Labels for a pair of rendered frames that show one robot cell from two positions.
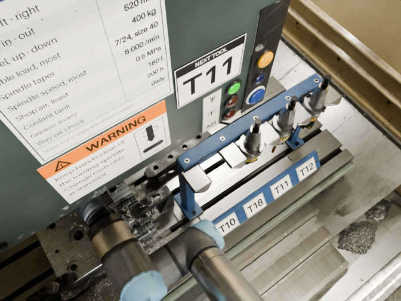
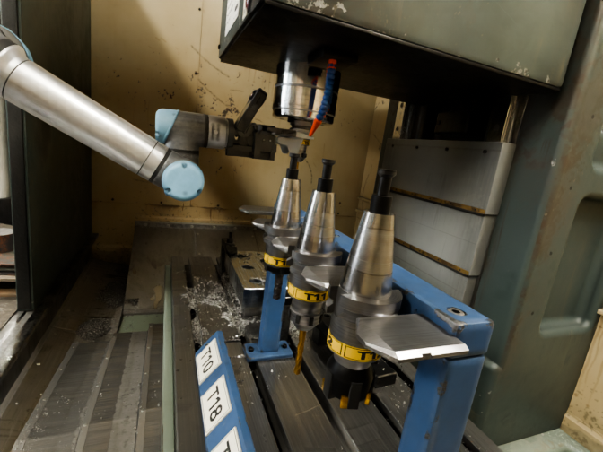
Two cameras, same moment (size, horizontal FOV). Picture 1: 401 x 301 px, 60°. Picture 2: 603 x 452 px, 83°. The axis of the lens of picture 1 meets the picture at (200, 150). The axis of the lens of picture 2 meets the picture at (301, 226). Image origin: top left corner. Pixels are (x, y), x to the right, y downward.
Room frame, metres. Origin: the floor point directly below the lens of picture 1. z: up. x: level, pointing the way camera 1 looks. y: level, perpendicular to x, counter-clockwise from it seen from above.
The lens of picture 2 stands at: (0.56, -0.59, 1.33)
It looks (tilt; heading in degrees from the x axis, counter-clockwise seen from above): 13 degrees down; 103
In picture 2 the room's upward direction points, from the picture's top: 8 degrees clockwise
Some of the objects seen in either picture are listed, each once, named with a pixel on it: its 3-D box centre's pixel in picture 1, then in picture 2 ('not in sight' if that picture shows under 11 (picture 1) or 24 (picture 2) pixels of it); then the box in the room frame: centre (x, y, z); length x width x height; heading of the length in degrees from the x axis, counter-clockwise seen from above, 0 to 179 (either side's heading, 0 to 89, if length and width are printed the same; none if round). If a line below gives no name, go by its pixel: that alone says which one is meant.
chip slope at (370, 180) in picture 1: (262, 141); not in sight; (0.70, -0.25, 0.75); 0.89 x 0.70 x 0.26; 36
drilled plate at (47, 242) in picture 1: (94, 227); (271, 274); (0.28, 0.31, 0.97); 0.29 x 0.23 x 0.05; 126
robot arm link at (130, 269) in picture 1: (135, 276); (181, 129); (0.09, 0.11, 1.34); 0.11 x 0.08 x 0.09; 36
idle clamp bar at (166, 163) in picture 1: (178, 156); (345, 349); (0.53, 0.07, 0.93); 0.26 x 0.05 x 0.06; 131
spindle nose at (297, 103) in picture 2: not in sight; (305, 96); (0.32, 0.28, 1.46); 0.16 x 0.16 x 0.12
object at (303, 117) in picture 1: (299, 114); (335, 277); (0.52, -0.26, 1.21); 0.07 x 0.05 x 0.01; 36
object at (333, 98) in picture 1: (329, 95); (401, 335); (0.59, -0.35, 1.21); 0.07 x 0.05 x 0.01; 36
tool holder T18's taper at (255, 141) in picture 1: (253, 136); (288, 202); (0.43, -0.13, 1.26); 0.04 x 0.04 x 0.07
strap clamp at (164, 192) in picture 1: (152, 203); (276, 299); (0.35, 0.14, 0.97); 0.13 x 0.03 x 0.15; 126
